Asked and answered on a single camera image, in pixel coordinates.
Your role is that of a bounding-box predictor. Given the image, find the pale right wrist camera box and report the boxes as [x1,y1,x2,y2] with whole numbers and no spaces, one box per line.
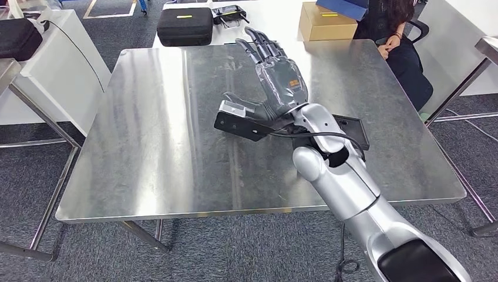
[218,100,247,118]

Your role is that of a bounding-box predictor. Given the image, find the black headset device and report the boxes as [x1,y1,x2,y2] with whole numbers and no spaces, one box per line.
[211,4,251,29]

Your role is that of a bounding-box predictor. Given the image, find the white cabinet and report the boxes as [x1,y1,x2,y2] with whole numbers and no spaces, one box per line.
[0,9,112,137]

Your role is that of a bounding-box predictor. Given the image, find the white plastic bag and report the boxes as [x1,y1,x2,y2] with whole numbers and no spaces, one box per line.
[8,0,53,34]

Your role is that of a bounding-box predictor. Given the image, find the black office chair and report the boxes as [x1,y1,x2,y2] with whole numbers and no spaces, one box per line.
[406,19,430,40]

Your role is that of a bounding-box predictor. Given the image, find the cardboard box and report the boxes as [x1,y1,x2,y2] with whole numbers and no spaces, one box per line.
[298,2,358,42]

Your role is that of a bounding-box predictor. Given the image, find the steel table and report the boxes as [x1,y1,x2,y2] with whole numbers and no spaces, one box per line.
[425,35,498,238]
[0,58,82,262]

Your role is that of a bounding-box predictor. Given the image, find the black hanging cable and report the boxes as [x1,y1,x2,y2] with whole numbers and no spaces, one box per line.
[334,221,361,282]

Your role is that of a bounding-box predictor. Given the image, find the blue flat box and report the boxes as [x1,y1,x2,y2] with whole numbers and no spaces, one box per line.
[315,0,369,21]

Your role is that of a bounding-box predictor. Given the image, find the black case yellow label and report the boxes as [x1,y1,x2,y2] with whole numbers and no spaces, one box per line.
[156,6,214,48]
[0,17,44,62]

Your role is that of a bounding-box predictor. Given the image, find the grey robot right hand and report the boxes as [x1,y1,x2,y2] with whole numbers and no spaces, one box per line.
[222,26,309,122]

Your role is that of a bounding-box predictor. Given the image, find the white floor cable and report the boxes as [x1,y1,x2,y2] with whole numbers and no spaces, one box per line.
[443,108,498,143]

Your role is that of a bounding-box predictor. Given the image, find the steel workbench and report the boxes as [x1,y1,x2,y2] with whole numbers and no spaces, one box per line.
[55,38,467,252]

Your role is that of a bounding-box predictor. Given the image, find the person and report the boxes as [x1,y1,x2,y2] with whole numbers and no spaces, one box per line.
[353,0,435,112]

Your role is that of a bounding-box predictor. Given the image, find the white floor tape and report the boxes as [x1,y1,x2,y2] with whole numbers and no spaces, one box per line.
[82,0,137,19]

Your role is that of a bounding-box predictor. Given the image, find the long black plastic part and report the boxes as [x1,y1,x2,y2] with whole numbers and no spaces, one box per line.
[291,113,371,152]

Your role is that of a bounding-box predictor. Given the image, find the white desk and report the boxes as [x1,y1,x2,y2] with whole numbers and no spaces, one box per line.
[418,0,498,116]

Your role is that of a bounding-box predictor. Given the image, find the thin black cable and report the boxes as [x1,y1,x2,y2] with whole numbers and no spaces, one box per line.
[42,19,106,94]

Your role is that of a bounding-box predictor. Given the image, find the white table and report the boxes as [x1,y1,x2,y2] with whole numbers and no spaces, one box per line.
[152,0,390,49]

